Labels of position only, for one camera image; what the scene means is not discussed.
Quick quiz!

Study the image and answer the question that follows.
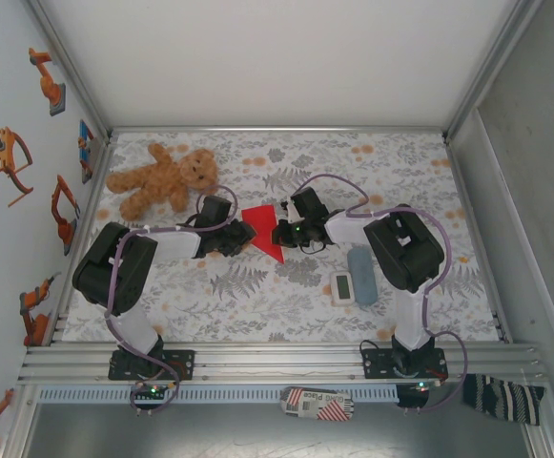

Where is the red cloth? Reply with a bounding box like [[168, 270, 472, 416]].
[[241, 203, 287, 264]]

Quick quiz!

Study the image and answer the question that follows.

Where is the white digital timer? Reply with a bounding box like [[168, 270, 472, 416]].
[[329, 270, 356, 307]]

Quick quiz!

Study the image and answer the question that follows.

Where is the blue-grey oblong case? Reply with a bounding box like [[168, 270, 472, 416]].
[[346, 246, 378, 306]]

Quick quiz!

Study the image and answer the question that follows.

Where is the floral patterned tablecloth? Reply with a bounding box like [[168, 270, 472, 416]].
[[61, 131, 502, 344]]

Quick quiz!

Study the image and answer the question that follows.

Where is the brown teddy bear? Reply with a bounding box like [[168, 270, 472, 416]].
[[105, 141, 220, 221]]

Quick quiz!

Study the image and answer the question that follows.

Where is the red white printed packet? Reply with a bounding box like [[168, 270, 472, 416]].
[[279, 385, 357, 422]]

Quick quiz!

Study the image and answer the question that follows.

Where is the black white striped sock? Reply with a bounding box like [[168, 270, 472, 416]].
[[462, 373, 547, 427]]

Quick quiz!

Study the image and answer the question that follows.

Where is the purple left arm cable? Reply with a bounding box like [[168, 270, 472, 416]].
[[104, 183, 239, 417]]

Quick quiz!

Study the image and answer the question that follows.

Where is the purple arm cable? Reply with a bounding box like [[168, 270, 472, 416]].
[[104, 183, 239, 417], [299, 172, 471, 414]]

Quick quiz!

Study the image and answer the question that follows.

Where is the aluminium frame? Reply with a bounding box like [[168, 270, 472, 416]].
[[16, 0, 554, 458]]

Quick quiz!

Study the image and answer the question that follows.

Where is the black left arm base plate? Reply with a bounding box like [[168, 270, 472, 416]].
[[108, 349, 196, 382]]

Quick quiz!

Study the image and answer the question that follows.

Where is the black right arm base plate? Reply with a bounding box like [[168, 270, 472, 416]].
[[361, 347, 448, 381]]

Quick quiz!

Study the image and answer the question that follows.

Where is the white slotted cable duct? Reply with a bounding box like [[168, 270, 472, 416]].
[[37, 385, 400, 402]]

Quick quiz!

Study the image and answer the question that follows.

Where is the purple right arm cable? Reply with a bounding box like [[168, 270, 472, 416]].
[[299, 172, 471, 414]]

